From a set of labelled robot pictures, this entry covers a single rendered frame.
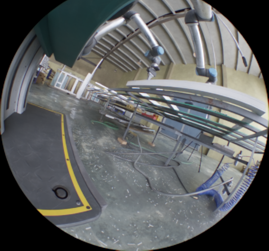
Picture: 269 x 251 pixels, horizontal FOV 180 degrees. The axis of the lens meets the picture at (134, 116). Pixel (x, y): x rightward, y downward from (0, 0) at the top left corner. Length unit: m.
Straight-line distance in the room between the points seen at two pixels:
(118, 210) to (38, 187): 0.46
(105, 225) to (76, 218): 0.35
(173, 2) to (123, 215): 8.52
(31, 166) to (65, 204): 0.12
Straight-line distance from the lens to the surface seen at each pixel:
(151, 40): 0.97
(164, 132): 7.84
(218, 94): 0.65
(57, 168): 0.27
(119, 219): 0.58
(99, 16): 0.19
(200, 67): 0.95
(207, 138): 1.42
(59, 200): 0.22
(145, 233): 0.61
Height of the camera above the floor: 0.53
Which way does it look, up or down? level
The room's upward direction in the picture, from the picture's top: 24 degrees clockwise
